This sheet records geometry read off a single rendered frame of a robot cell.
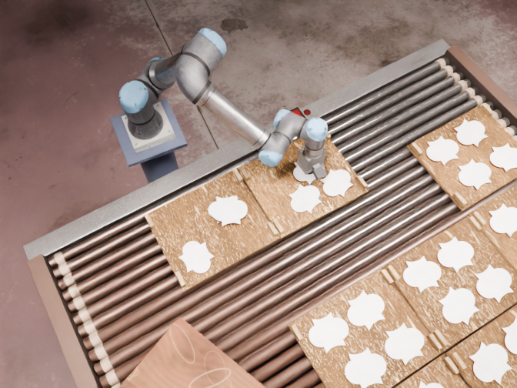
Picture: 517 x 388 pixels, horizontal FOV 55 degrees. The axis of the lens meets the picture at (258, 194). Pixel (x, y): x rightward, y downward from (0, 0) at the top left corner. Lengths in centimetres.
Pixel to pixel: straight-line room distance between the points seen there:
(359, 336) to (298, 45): 242
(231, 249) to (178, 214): 25
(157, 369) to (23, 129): 227
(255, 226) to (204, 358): 54
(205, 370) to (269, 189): 74
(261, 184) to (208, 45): 60
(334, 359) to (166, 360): 56
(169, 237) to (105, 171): 139
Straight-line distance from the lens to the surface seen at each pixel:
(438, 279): 196
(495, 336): 198
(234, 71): 356
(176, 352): 170
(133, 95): 204
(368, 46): 380
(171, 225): 195
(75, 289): 196
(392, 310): 188
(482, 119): 238
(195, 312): 184
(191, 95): 169
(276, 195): 198
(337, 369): 180
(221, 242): 190
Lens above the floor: 270
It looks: 63 degrees down
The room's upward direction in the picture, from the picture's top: 1 degrees clockwise
